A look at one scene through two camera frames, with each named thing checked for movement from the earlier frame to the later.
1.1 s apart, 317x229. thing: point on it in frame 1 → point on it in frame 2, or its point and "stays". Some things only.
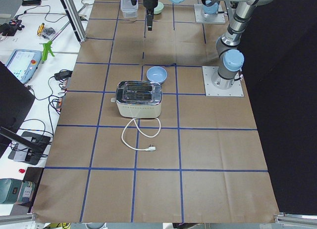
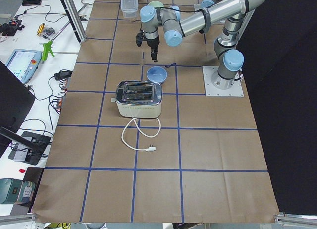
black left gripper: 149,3 → 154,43
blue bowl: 156,74 stays
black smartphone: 30,2 stays
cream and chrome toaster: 138,99 stays
